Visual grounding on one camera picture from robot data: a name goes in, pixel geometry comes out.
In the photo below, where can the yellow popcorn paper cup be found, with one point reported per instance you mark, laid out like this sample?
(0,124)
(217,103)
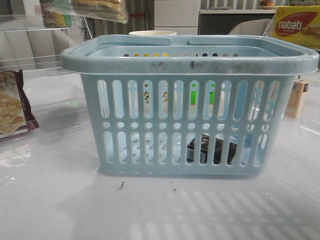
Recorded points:
(152,33)

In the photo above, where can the light blue plastic basket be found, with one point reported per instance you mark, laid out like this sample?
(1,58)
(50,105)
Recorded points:
(129,92)

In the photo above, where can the clear-wrapped bread package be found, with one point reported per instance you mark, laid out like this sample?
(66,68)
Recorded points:
(108,10)

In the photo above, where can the green cap drink bottle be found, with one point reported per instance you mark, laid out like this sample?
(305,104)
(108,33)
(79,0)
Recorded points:
(193,95)

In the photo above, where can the clear acrylic left shelf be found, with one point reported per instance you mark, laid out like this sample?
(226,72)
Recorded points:
(27,45)

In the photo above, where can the yellow Nabati wafer box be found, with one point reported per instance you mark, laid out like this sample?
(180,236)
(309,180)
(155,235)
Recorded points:
(298,25)

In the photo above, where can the small beige carton box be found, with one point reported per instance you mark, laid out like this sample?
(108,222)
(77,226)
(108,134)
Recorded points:
(296,100)

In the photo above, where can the fruit plate on counter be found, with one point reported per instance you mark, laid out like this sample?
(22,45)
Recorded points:
(268,5)

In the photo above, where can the brown cracker snack bag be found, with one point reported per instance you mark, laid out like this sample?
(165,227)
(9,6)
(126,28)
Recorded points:
(16,116)

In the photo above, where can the beige armchair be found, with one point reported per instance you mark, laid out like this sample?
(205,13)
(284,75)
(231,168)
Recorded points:
(257,27)

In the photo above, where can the white cabinet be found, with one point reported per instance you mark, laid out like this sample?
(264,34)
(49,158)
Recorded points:
(180,16)

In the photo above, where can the black tissue pack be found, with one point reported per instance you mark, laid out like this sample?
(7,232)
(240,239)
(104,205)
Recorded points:
(218,148)

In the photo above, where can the clear acrylic shelf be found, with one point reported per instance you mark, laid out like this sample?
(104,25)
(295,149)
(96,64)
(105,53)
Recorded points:
(252,77)
(27,45)

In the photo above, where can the green cartoon drink bottle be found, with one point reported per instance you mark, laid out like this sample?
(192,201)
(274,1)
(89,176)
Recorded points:
(55,20)

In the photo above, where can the clear acrylic right shelf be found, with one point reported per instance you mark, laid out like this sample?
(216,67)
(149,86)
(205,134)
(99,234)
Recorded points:
(252,77)

